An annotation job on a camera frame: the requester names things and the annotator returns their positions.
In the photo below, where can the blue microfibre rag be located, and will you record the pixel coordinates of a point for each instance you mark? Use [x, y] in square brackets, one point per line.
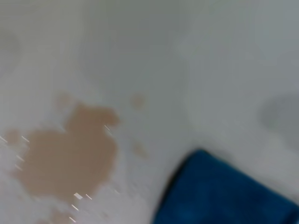
[222, 193]

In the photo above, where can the brown water stain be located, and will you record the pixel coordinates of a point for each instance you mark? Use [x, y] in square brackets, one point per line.
[70, 158]

